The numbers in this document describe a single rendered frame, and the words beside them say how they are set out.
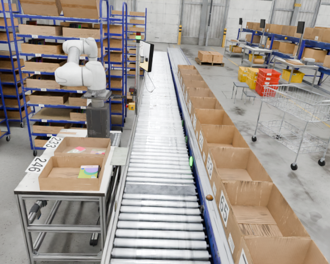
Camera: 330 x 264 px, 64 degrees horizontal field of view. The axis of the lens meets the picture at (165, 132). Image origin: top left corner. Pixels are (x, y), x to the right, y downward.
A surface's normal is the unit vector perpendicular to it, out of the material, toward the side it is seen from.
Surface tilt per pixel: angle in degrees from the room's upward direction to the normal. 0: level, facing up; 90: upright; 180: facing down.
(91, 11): 123
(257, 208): 1
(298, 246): 90
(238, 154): 89
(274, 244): 90
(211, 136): 89
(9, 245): 0
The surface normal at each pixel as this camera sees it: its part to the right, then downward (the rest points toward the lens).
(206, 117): 0.03, 0.40
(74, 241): 0.07, -0.91
